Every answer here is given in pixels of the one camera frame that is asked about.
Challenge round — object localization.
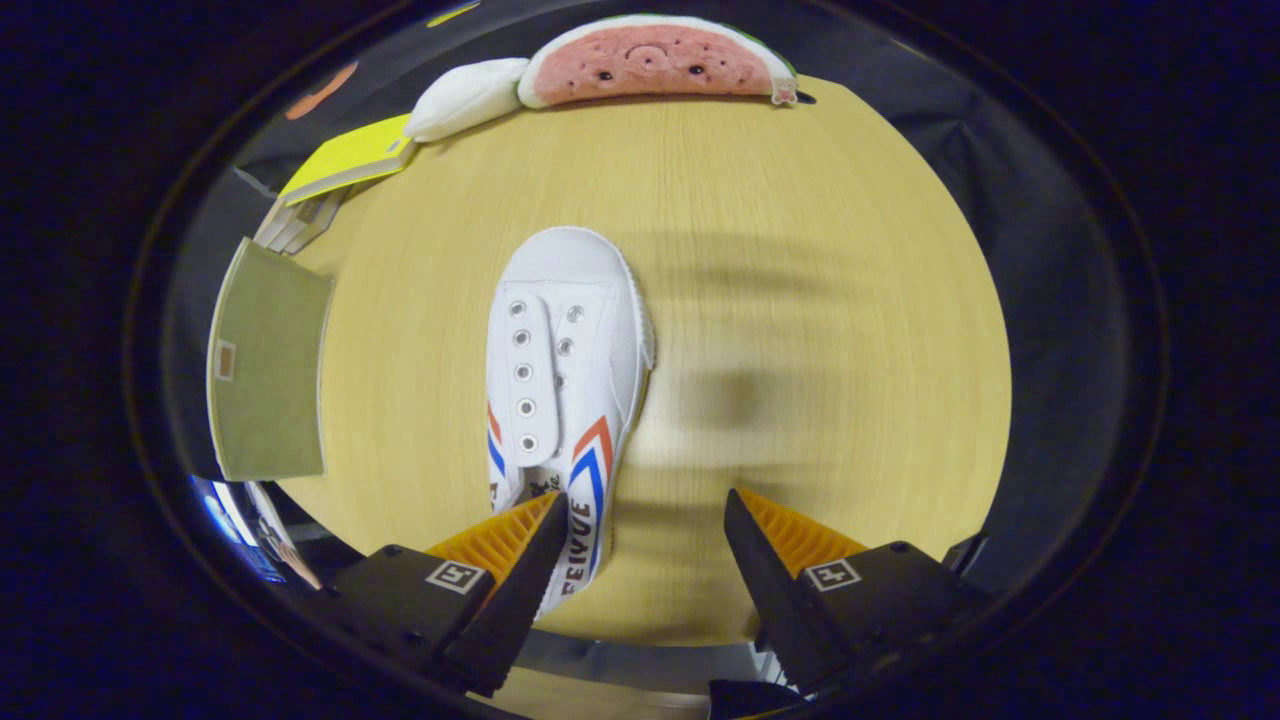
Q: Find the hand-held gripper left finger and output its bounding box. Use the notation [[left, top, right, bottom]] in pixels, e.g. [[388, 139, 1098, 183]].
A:
[[300, 490, 571, 699]]

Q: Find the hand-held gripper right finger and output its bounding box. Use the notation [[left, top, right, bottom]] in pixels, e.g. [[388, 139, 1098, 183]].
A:
[[724, 487, 991, 701]]

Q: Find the green fabric storage box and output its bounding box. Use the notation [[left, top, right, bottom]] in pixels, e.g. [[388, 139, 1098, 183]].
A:
[[206, 237, 336, 483]]

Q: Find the white canvas shoe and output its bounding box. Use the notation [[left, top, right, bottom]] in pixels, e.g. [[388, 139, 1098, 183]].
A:
[[485, 226, 657, 621]]

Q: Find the blue printed poster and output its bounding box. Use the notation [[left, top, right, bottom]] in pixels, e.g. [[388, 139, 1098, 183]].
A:
[[190, 475, 291, 583]]

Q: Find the yellow book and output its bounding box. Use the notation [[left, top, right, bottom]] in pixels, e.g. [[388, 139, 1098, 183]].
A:
[[278, 113, 419, 207]]

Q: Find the white plush toy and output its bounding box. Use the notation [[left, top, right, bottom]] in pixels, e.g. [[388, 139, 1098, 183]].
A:
[[404, 57, 531, 143]]

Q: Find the black backdrop cloth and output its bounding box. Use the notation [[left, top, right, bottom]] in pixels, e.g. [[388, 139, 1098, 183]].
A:
[[170, 0, 1111, 601]]

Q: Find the watermelon slice plush toy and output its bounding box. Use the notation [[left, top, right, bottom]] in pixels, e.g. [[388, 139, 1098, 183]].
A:
[[517, 14, 801, 109]]

